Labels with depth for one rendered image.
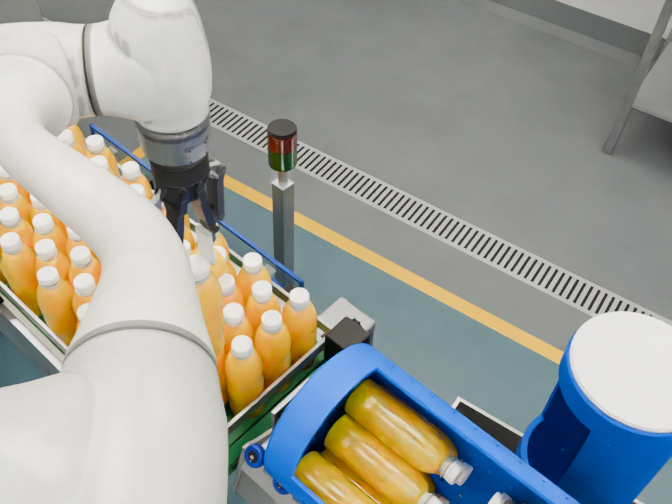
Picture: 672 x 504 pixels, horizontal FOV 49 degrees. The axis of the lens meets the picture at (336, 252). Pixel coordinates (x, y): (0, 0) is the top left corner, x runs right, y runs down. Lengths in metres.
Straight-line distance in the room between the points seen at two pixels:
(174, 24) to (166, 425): 0.50
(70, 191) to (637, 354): 1.23
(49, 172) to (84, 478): 0.34
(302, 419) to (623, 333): 0.74
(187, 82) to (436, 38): 3.47
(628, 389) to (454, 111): 2.41
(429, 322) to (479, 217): 0.62
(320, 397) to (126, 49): 0.63
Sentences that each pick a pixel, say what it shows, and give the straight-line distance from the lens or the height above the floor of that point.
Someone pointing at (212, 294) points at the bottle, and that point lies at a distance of 1.15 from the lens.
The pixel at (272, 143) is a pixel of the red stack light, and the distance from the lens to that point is 1.58.
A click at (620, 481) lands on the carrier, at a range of 1.71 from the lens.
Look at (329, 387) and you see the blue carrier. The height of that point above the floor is 1.23.
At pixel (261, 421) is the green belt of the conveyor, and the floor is 0.90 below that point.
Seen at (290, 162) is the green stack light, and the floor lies 1.18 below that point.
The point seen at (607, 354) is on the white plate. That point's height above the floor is 1.04.
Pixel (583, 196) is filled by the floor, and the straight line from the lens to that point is 3.47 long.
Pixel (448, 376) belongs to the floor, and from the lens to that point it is 2.70.
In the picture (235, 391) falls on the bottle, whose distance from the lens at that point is 1.46.
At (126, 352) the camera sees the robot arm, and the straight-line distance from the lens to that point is 0.45.
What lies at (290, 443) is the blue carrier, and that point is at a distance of 1.21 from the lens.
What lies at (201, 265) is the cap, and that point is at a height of 1.41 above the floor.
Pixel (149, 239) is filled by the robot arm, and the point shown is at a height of 1.85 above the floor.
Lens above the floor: 2.26
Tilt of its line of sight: 49 degrees down
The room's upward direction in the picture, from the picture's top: 4 degrees clockwise
